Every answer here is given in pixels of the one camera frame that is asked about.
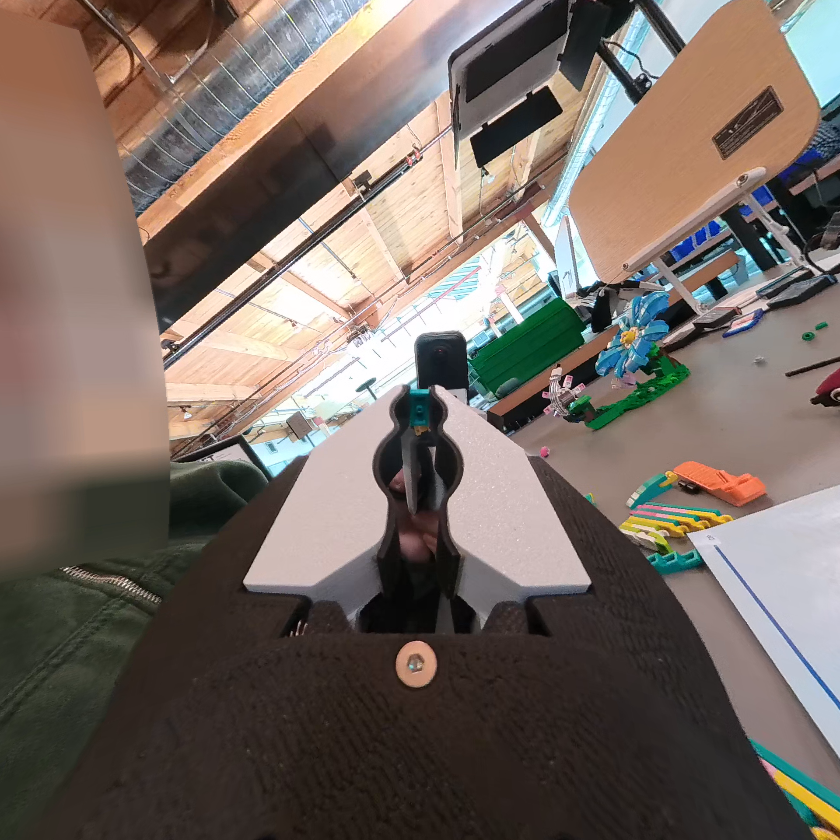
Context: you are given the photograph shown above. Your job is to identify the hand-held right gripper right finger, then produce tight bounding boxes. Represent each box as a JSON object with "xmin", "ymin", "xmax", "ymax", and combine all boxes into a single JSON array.
[{"xmin": 433, "ymin": 386, "xmax": 593, "ymax": 626}]

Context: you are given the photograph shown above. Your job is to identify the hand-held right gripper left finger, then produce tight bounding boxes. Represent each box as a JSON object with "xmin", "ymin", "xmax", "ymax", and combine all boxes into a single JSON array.
[{"xmin": 243, "ymin": 386, "xmax": 412, "ymax": 623}]

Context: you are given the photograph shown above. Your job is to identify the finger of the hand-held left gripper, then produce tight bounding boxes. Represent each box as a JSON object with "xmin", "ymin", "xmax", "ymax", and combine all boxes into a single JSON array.
[{"xmin": 401, "ymin": 433, "xmax": 435, "ymax": 516}]

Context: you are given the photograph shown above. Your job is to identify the multicolour lego wing assembly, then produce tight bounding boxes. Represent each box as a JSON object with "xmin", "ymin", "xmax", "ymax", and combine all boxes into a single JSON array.
[{"xmin": 619, "ymin": 471, "xmax": 734, "ymax": 553}]

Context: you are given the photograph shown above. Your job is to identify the blue lego flower model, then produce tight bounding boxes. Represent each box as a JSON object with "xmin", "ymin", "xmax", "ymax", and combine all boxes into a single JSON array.
[{"xmin": 542, "ymin": 292, "xmax": 691, "ymax": 432}]

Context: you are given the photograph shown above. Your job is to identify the orange lego brick separator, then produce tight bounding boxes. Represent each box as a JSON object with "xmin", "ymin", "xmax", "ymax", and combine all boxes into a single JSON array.
[{"xmin": 673, "ymin": 461, "xmax": 767, "ymax": 508}]

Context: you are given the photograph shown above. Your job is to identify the teal and yellow lego parts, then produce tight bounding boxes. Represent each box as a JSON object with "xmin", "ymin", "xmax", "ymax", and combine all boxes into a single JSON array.
[{"xmin": 750, "ymin": 738, "xmax": 840, "ymax": 840}]

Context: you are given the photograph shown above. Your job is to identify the person's left hand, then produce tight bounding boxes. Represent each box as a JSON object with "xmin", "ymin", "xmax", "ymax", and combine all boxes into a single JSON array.
[{"xmin": 388, "ymin": 469, "xmax": 442, "ymax": 565}]

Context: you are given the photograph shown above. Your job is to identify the green plastic crate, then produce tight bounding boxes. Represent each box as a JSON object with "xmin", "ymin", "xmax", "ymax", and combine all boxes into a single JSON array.
[{"xmin": 470, "ymin": 297, "xmax": 586, "ymax": 396}]

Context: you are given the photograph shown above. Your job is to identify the black framed monitor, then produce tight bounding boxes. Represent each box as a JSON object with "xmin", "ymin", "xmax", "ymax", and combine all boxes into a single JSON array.
[{"xmin": 172, "ymin": 433, "xmax": 273, "ymax": 481}]

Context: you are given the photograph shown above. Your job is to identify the green jacket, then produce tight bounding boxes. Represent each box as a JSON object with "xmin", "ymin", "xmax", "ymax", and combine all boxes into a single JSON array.
[{"xmin": 0, "ymin": 459, "xmax": 270, "ymax": 840}]

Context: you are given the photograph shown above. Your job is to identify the white instruction booklet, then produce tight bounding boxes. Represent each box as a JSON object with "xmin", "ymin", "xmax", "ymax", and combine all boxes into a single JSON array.
[{"xmin": 687, "ymin": 486, "xmax": 840, "ymax": 759}]

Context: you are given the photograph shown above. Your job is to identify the overhead panel light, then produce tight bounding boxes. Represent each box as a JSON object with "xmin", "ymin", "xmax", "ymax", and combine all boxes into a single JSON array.
[{"xmin": 448, "ymin": 0, "xmax": 608, "ymax": 169}]

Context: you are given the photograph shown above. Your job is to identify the black light stand pole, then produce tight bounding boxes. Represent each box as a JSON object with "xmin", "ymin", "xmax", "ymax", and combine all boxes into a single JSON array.
[{"xmin": 594, "ymin": 0, "xmax": 686, "ymax": 106}]

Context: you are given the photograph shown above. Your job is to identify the black flat device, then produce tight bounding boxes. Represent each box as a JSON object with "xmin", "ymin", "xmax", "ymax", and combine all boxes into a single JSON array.
[{"xmin": 755, "ymin": 271, "xmax": 839, "ymax": 311}]

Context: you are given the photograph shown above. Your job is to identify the metal air duct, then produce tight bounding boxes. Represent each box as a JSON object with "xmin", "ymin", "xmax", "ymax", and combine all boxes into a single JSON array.
[{"xmin": 77, "ymin": 0, "xmax": 371, "ymax": 214}]

